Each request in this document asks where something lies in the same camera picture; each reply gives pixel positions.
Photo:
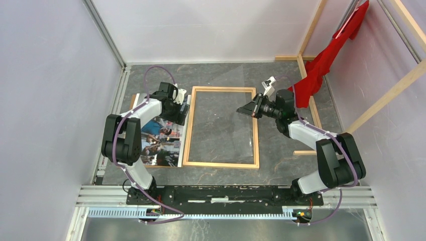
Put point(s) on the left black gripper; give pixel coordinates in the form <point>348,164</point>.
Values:
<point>179,118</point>

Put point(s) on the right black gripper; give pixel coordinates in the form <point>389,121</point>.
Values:
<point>252,108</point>

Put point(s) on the clear plastic sheet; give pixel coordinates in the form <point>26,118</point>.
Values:
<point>219,133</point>

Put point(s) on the printed colour photo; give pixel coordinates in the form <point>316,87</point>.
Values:
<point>165,142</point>

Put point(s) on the wooden picture frame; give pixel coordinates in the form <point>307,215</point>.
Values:
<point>255,145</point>

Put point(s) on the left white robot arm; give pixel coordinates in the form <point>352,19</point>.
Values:
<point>122,141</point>

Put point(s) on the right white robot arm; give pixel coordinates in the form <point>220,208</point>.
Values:
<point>339,163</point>

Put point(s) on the red cloth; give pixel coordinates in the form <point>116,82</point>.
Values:
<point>321,64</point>

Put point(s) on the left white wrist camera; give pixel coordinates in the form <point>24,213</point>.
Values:
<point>179,96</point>

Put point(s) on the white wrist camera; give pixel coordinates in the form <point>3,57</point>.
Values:
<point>268,86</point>
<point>179,96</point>

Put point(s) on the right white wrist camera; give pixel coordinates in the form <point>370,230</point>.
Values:
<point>268,86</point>

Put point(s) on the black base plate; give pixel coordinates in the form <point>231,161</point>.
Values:
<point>269,199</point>

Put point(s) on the aluminium rail base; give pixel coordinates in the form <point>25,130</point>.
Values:
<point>122,202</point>

